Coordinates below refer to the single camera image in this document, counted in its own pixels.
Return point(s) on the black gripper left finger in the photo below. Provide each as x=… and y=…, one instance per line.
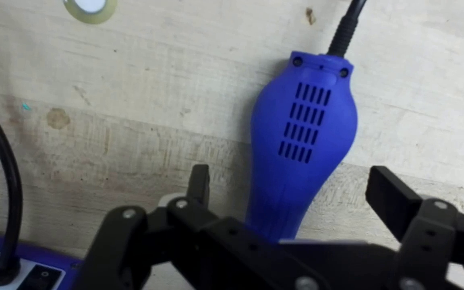
x=198, y=183

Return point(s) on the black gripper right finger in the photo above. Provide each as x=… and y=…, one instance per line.
x=391, y=199

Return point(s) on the blue hot air handle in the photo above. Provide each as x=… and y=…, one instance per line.
x=302, y=124

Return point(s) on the blue soldering station box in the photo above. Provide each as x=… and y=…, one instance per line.
x=41, y=269

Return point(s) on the clear tape roll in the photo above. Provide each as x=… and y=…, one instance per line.
x=90, y=11

